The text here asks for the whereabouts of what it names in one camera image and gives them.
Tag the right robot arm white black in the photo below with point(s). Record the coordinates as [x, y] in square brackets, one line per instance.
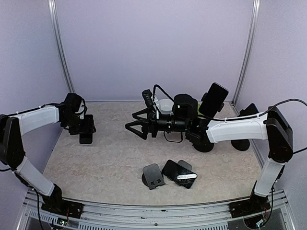
[269, 125]

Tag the black round base right stand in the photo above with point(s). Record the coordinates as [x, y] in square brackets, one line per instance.
[241, 145]

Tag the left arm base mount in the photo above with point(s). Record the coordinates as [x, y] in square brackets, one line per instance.
[68, 208]

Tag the right aluminium frame post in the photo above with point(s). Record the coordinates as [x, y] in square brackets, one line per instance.
[248, 50]

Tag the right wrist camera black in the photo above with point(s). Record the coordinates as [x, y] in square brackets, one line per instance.
[147, 96]

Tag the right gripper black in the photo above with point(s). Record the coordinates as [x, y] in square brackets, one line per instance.
[151, 119]

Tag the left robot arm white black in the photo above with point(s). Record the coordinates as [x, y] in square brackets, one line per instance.
[70, 114]

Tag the front aluminium rail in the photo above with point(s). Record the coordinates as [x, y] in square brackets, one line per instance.
[210, 216]

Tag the white ceramic bowl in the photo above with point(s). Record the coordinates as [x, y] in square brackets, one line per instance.
[166, 106]

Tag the left aluminium frame post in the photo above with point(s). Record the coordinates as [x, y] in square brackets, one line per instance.
[60, 48]

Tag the dark grey folding phone stand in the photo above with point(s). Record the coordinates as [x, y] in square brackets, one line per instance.
[152, 176]

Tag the black phone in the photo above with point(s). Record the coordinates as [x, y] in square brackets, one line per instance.
[213, 100]
[178, 174]
[250, 110]

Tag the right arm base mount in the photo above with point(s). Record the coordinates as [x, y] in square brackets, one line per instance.
[252, 205]

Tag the phone with clear case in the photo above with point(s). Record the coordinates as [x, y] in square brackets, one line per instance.
[86, 138]

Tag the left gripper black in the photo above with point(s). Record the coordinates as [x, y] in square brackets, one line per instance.
[87, 128]

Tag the black phone on tall mount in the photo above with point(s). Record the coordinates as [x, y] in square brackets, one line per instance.
[213, 100]

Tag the tall black clamp phone mount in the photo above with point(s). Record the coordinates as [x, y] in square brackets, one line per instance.
[203, 144]

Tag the aluminium frame post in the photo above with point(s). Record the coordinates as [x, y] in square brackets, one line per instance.
[60, 48]
[248, 50]

